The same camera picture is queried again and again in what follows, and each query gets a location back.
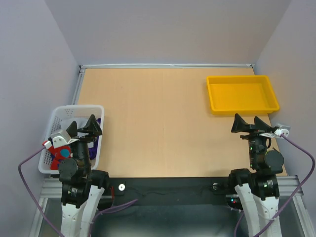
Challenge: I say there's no aluminium back rail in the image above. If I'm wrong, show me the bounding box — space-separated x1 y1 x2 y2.
80 63 253 69

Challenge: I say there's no red blue patterned towel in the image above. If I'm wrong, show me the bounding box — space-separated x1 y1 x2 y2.
43 140 72 170

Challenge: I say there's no aluminium rail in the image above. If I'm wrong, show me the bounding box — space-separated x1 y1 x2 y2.
80 63 253 69
40 176 299 198

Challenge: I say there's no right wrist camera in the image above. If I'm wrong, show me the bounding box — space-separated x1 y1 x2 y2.
260 123 291 139

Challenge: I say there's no purple towel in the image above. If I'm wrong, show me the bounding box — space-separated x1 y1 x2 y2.
88 118 102 160

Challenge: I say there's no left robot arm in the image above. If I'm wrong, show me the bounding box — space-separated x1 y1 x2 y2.
58 115 110 237

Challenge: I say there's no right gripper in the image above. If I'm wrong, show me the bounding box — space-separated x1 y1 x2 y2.
231 112 273 168

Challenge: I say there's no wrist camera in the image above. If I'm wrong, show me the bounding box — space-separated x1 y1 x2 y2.
260 123 291 139
50 130 79 148

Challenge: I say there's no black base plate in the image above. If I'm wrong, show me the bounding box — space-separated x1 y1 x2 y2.
109 177 230 206

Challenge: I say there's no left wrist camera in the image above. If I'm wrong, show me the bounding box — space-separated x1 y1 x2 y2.
50 130 79 148

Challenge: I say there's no white plastic basket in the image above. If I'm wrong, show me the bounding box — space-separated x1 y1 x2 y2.
38 105 104 175

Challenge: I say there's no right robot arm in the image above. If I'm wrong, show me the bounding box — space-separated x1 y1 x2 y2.
227 114 284 237

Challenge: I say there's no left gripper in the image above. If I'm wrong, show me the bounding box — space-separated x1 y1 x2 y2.
67 113 102 172

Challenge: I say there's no aluminium front rail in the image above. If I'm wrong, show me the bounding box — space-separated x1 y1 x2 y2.
40 176 299 198

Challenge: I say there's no grey panda towel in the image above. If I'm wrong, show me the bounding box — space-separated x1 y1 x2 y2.
60 118 88 131

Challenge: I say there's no yellow plastic tray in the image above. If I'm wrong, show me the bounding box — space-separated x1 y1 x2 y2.
206 75 280 115

